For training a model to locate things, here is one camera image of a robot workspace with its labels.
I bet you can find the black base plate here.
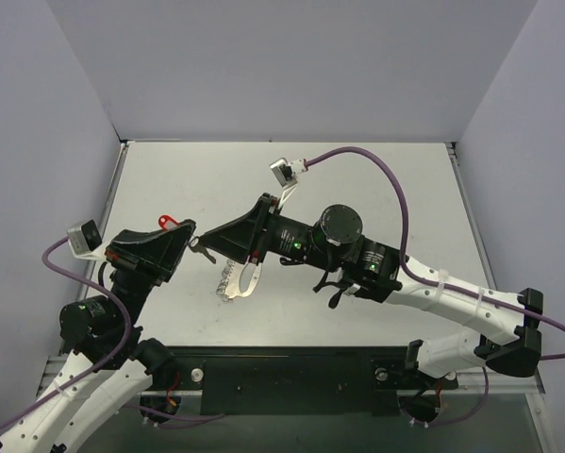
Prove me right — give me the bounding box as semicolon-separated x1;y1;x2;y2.
140;346;457;416

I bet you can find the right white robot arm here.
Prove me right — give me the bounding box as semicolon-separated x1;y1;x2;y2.
198;194;543;386

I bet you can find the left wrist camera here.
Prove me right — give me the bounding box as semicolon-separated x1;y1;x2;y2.
67;220;103;260

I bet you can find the silver key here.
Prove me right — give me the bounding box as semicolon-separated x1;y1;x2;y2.
188;237;217;264

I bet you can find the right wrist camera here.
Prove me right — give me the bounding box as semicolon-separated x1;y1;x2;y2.
270;158;307;210

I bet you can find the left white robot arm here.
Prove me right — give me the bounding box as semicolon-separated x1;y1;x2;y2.
0;220;196;452

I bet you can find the red key tag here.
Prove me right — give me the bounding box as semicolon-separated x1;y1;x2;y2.
158;214;179;230

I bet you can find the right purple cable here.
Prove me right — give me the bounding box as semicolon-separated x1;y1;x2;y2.
305;148;565;428

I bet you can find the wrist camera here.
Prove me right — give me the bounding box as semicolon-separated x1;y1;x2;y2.
67;220;103;260
270;158;307;210

